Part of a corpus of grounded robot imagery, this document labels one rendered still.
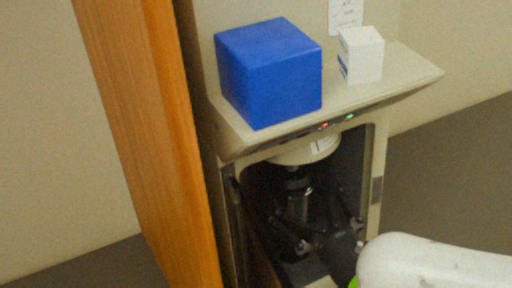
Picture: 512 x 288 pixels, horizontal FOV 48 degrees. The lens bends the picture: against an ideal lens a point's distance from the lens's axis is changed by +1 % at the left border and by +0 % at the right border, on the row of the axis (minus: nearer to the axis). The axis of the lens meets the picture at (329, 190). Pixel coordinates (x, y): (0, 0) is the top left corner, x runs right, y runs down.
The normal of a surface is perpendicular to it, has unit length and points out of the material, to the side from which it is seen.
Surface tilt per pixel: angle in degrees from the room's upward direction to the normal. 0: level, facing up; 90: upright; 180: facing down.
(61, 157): 90
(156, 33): 90
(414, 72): 0
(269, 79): 90
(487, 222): 0
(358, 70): 90
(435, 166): 0
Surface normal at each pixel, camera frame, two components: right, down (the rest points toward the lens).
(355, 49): 0.27, 0.64
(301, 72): 0.53, 0.57
